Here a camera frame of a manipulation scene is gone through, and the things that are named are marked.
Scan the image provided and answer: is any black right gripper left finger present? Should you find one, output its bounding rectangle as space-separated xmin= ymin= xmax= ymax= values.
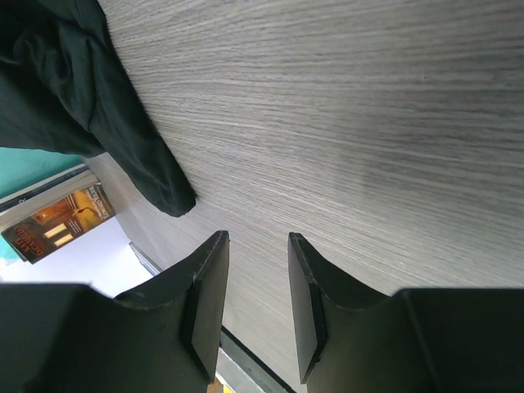
xmin=1 ymin=231 xmax=229 ymax=392

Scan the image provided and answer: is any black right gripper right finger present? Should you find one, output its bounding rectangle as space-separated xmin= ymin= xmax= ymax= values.
xmin=288 ymin=233 xmax=523 ymax=392

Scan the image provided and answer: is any orange brown cover book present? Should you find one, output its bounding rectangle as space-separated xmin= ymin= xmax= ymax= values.
xmin=1 ymin=183 xmax=115 ymax=264

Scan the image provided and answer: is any black t shirt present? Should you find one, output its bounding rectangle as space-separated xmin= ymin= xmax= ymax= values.
xmin=1 ymin=1 xmax=197 ymax=217

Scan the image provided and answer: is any blue cover book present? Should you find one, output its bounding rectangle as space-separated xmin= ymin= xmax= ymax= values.
xmin=1 ymin=164 xmax=93 ymax=215

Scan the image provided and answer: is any teal plastic cutting board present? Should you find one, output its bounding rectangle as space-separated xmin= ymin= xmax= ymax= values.
xmin=0 ymin=146 xmax=87 ymax=263

